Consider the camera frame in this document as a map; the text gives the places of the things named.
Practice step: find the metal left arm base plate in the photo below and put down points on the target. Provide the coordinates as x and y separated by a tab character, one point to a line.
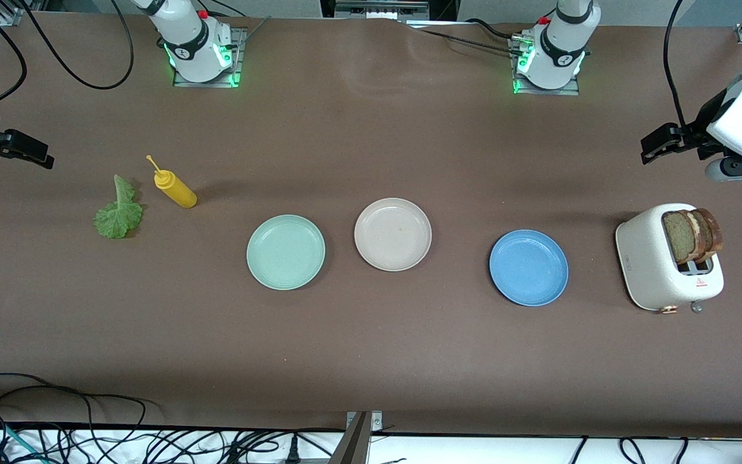
548	91

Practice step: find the brown bread slice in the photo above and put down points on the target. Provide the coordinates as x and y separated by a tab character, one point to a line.
715	235
677	235

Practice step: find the grey metal bracket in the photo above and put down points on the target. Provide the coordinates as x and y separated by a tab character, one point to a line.
351	444

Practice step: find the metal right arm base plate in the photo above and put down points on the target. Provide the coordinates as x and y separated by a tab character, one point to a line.
238	64

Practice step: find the mint green plate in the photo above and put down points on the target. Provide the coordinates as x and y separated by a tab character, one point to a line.
285	252

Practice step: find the white toaster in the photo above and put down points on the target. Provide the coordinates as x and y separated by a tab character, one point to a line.
645	264

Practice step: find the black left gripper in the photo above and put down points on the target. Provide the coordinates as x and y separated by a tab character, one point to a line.
699	131

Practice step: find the beige plate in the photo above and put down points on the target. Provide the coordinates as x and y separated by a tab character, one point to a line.
392	234

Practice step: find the yellow squeeze bottle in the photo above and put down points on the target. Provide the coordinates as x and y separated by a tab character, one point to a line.
178	190

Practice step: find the black power plug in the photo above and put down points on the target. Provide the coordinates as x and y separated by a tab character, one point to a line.
292	449

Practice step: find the green lettuce leaf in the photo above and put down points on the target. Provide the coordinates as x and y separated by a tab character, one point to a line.
116	219

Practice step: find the brown table cover sheet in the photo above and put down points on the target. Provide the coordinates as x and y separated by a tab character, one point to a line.
371	361

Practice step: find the black equipment box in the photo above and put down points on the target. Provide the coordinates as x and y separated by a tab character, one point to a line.
384	8

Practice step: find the blue plate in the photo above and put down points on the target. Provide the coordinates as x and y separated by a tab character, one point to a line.
529	268

